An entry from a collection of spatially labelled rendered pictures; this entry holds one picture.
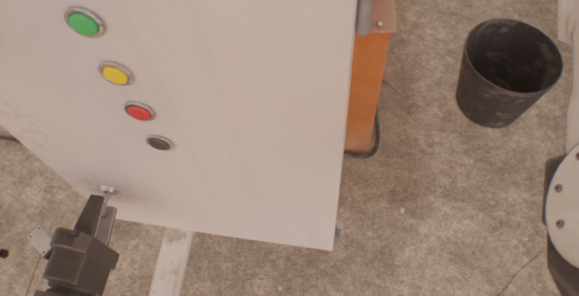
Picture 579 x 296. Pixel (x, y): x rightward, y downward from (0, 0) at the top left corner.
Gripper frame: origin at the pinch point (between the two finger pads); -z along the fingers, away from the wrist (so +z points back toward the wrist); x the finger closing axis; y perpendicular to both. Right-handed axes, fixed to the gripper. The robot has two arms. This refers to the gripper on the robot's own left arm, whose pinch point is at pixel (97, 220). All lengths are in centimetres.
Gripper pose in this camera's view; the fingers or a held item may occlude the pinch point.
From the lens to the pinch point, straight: 66.3
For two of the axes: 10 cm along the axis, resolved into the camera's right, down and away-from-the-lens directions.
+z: -1.6, 8.5, -5.0
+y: -9.9, -1.0, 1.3
